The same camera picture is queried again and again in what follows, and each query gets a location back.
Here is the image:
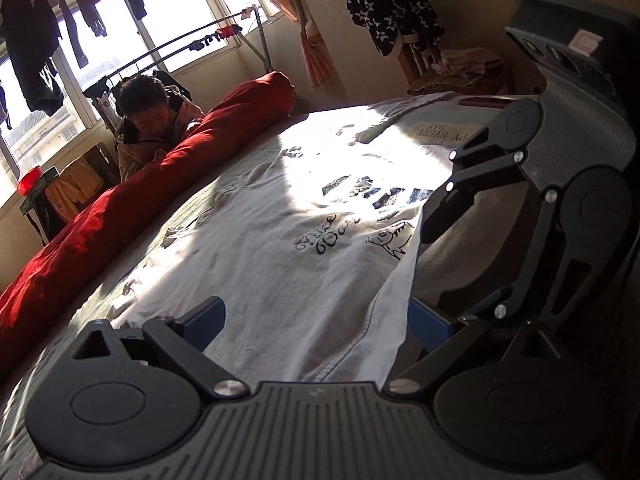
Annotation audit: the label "metal drying rack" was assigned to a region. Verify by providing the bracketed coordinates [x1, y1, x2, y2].
[82, 5, 273, 111]

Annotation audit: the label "dark red phone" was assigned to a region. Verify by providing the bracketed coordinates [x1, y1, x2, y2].
[459, 96, 516, 108]

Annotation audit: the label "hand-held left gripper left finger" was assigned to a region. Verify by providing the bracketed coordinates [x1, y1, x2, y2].
[70, 296, 251, 402]

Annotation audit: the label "green plaid bed sheet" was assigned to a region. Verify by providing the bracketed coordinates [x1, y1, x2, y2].
[0, 92, 551, 480]

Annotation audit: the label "pink curtain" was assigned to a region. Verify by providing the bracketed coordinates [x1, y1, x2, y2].
[240, 0, 348, 88]

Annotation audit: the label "small green-top table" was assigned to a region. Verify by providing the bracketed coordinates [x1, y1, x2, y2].
[20, 167, 66, 246]

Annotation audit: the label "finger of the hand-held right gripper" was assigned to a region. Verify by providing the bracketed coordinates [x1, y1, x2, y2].
[421, 125, 531, 247]
[457, 192, 601, 331]

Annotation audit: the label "black star-print garment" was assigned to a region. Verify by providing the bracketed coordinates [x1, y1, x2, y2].
[347, 0, 446, 58]

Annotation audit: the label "white t-shirt with girl print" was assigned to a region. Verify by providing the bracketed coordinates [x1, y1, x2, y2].
[190, 102, 451, 385]

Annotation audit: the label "red quilt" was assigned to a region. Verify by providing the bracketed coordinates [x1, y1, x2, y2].
[0, 71, 296, 376]

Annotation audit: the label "pink folded clothes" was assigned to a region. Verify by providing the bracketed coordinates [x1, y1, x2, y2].
[432, 47, 503, 77]

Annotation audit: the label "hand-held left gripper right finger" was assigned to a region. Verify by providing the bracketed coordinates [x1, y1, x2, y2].
[381, 300, 563, 397]

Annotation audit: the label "red basin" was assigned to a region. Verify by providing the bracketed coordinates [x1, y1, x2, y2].
[17, 167, 43, 197]

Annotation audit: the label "yellow cloth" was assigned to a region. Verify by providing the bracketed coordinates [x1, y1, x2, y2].
[45, 160, 103, 223]

